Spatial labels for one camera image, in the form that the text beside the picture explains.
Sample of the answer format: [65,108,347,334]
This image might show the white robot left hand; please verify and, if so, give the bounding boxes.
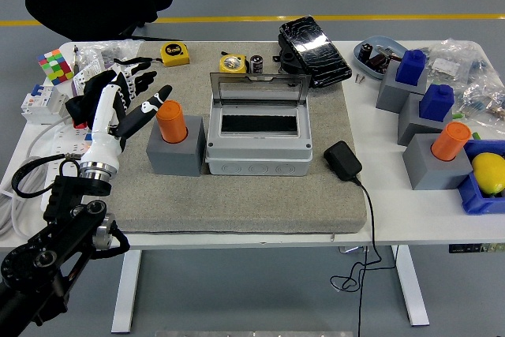
[80,61,174,171]

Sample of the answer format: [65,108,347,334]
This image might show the orange cylinder battery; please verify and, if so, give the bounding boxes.
[155,99,189,144]
[430,122,473,163]

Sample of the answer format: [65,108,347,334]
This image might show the smoky transparent box lid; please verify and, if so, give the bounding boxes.
[208,72,309,107]

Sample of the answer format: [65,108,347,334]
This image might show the grey plastic junction box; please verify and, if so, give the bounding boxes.
[204,103,315,177]

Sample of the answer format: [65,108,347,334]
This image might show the black cloth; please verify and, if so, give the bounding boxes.
[65,70,125,133]

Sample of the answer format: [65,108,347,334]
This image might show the white packet with purple print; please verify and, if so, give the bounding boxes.
[70,58,106,95]

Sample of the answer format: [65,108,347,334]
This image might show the white power strip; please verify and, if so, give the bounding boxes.
[39,122,95,212]

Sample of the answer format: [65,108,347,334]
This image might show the white circuit breaker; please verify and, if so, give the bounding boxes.
[20,83,69,125]

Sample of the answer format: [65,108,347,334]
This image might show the clear plastic bag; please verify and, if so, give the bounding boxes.
[78,39,143,77]

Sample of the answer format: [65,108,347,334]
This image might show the large colourful puzzle cube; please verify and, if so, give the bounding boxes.
[36,48,76,86]

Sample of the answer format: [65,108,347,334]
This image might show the grey block with round hole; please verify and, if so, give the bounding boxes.
[145,114,206,178]

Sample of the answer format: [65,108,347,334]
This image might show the yellow square tape measure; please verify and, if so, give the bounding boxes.
[113,42,191,68]

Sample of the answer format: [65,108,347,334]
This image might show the black office chair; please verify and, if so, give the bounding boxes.
[24,0,174,42]

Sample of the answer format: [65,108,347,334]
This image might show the yellow round tape measure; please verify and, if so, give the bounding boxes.
[219,54,249,76]

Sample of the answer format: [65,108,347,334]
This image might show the grey-brown mat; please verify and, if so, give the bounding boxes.
[110,41,368,234]

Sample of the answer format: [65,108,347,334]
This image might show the black device under case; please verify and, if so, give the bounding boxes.
[271,32,316,88]

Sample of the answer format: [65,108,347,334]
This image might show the glossy black flat case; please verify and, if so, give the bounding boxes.
[279,16,353,88]

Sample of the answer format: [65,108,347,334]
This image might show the black power adapter plug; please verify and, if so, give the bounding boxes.
[323,140,363,182]

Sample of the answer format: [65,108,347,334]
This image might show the light blue dish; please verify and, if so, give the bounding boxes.
[353,36,410,81]

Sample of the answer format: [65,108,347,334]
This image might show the brown electronic parts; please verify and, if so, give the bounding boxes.
[368,47,400,73]

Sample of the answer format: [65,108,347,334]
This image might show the grey block holder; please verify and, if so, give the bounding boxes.
[397,92,455,147]
[375,59,429,114]
[402,133,474,191]

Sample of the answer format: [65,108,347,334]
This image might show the blue plastic block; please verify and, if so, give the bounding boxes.
[395,49,427,86]
[418,84,455,122]

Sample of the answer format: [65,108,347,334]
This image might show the white table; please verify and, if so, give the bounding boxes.
[0,39,505,334]

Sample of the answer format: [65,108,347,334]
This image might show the clear bag of components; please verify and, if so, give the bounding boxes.
[459,83,505,127]
[428,38,499,92]

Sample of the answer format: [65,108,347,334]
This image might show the blue plastic bin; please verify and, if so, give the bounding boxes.
[457,139,505,215]

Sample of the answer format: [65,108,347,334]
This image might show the yellow lemon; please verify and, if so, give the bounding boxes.
[471,152,505,197]

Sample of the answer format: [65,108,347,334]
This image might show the table control panel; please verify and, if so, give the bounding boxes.
[448,242,505,254]

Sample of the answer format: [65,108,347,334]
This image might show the black adapter cord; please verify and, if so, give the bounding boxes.
[329,177,398,337]

